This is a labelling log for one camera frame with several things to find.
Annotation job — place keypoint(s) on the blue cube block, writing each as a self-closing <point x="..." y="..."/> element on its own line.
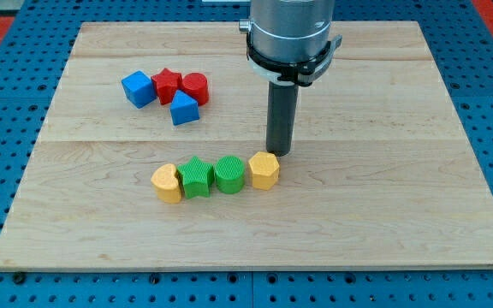
<point x="138" y="89"/>

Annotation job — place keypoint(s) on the green cylinder block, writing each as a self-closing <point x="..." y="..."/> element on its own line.
<point x="230" y="174"/>

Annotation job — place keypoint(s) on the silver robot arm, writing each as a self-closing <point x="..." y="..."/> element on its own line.
<point x="288" y="30"/>

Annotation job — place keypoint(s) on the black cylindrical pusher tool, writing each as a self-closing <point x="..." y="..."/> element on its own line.
<point x="282" y="102"/>

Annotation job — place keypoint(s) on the yellow heart block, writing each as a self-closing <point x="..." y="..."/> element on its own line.
<point x="166" y="184"/>

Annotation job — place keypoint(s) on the green star block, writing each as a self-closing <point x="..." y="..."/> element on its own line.
<point x="197" y="177"/>

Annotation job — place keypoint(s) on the blue triangular prism block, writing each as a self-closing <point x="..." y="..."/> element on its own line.
<point x="183" y="108"/>

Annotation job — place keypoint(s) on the red star block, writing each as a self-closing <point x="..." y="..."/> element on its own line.
<point x="166" y="83"/>

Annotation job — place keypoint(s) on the wooden board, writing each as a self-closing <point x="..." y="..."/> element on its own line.
<point x="380" y="177"/>

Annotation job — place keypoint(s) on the yellow hexagon block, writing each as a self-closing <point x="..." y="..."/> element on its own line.
<point x="264" y="170"/>

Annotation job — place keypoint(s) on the red cylinder block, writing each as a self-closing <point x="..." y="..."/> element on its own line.
<point x="196" y="86"/>

